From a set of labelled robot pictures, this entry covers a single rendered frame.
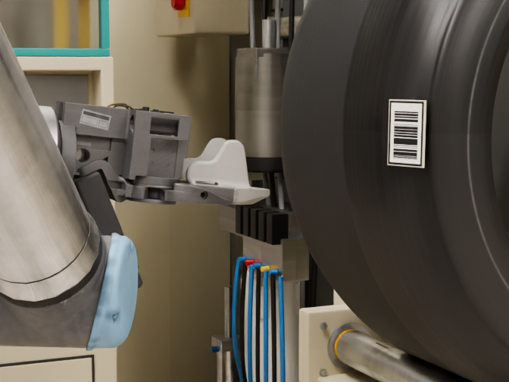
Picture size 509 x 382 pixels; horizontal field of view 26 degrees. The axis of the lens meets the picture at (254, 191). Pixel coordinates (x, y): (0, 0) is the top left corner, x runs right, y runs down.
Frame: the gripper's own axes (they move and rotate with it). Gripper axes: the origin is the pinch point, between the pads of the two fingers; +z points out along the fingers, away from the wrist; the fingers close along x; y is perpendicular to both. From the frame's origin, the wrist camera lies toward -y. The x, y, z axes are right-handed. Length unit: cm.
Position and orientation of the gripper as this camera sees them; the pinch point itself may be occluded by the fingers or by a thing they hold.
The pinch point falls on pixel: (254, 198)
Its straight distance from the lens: 105.5
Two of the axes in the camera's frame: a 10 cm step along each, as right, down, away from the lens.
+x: -4.0, -1.0, 9.1
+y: 1.1, -9.9, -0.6
